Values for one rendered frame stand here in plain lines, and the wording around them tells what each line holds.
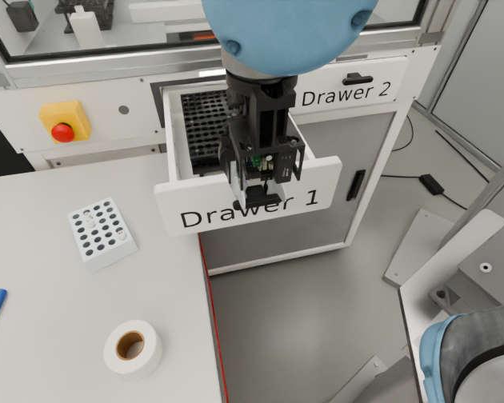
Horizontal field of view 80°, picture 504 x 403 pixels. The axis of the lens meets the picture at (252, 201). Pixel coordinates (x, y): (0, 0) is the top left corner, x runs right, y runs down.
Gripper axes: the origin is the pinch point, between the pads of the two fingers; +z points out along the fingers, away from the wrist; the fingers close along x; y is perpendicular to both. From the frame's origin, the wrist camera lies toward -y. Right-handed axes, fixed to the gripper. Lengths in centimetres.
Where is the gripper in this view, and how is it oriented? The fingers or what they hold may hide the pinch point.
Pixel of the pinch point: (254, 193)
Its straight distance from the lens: 45.4
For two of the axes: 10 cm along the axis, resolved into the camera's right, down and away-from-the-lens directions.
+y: 2.3, 7.3, -6.5
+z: 0.0, 6.6, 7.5
